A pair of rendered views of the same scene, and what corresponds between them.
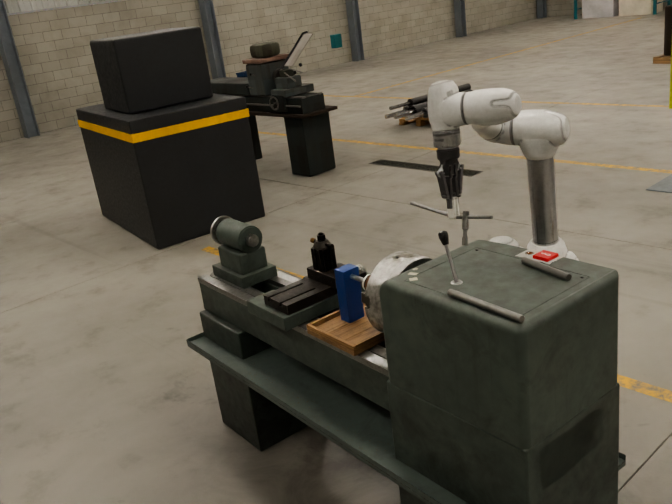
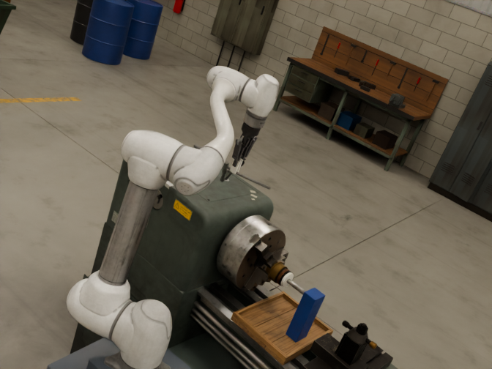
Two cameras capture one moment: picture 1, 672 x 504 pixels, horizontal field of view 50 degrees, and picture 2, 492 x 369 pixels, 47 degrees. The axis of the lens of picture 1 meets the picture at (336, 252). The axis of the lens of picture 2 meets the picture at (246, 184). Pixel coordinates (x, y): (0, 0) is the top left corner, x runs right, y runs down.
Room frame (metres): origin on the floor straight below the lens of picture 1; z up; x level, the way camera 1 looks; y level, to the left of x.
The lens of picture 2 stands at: (4.42, -1.12, 2.29)
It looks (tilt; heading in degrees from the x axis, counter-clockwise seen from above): 22 degrees down; 160
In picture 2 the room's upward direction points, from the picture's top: 20 degrees clockwise
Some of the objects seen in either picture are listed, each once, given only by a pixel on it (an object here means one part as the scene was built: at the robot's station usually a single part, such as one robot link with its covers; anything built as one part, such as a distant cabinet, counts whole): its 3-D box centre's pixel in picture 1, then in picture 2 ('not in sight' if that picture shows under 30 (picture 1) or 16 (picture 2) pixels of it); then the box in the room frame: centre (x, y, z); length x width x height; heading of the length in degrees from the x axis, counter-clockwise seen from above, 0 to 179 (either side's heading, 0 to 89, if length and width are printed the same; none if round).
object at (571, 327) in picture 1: (496, 329); (189, 211); (2.07, -0.48, 1.06); 0.59 x 0.48 x 0.39; 36
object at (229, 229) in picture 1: (240, 248); not in sight; (3.36, 0.47, 1.01); 0.30 x 0.20 x 0.29; 36
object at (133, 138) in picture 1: (161, 128); not in sight; (7.63, 1.65, 0.98); 1.81 x 1.22 x 1.95; 32
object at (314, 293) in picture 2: (349, 293); (305, 315); (2.66, -0.03, 1.00); 0.08 x 0.06 x 0.23; 126
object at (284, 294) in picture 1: (315, 287); (348, 365); (2.88, 0.11, 0.95); 0.43 x 0.18 x 0.04; 126
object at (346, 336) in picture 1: (364, 322); (282, 324); (2.60, -0.07, 0.88); 0.36 x 0.30 x 0.04; 126
